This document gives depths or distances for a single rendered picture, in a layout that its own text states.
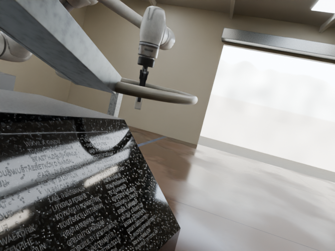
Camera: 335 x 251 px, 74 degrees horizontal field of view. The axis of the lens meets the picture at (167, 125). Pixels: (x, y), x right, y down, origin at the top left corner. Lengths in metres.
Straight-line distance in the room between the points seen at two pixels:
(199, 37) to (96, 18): 3.55
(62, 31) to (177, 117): 6.58
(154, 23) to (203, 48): 6.15
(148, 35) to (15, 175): 0.77
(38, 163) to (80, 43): 0.22
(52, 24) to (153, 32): 0.66
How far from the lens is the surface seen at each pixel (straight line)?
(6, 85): 1.60
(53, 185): 0.41
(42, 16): 0.38
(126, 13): 1.22
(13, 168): 0.39
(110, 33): 8.19
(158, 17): 1.02
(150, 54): 1.01
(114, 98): 2.21
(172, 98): 0.62
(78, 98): 8.36
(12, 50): 1.66
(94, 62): 0.49
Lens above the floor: 0.94
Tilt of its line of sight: 5 degrees down
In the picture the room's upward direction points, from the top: 14 degrees clockwise
